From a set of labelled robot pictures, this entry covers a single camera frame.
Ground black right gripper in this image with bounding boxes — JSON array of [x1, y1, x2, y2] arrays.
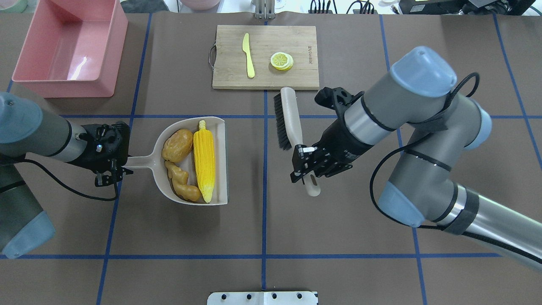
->
[[290, 87, 373, 183]]

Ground wooden cutting board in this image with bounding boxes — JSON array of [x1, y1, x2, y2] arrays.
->
[[212, 25, 320, 90]]

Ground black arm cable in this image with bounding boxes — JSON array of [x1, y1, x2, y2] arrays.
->
[[369, 72, 542, 265], [0, 157, 121, 202]]

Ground beige plastic dustpan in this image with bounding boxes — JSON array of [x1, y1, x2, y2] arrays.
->
[[123, 116, 229, 206]]

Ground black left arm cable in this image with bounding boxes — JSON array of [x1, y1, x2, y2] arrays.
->
[[0, 157, 121, 202]]

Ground pink bowl with ice cubes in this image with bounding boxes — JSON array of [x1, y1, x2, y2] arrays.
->
[[180, 0, 220, 11]]

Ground yellow plastic toy knife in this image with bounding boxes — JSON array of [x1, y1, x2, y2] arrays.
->
[[242, 33, 255, 79]]

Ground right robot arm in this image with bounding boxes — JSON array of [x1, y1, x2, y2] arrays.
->
[[275, 46, 541, 270]]

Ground aluminium frame post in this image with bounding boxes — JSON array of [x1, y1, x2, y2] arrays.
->
[[251, 0, 276, 20]]

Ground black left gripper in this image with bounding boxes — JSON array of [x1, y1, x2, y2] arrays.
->
[[68, 122, 134, 187]]

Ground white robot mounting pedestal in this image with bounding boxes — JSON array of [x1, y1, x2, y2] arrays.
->
[[207, 291, 319, 305]]

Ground pink plastic bin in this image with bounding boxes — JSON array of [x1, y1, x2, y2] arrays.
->
[[12, 0, 128, 98]]

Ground beige brush black bristles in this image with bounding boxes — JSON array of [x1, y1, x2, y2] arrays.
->
[[274, 87, 321, 197]]

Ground green cup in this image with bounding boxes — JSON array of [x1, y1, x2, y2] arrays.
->
[[0, 0, 28, 13]]

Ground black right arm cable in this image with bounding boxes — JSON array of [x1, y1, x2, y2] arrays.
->
[[369, 72, 542, 265]]

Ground dark grey cloth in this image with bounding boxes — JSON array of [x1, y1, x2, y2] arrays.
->
[[120, 0, 169, 14]]

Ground yellow toy lemon slices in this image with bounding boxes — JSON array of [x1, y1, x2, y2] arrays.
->
[[270, 52, 294, 71]]

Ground tan toy ginger root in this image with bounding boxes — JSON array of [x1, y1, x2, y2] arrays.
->
[[164, 161, 202, 202]]

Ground yellow toy corn cob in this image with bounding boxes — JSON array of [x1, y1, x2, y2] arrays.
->
[[193, 119, 216, 203]]

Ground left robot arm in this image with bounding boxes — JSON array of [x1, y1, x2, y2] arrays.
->
[[0, 92, 132, 259]]

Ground brown toy potato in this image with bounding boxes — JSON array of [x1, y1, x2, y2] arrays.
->
[[161, 129, 193, 164]]

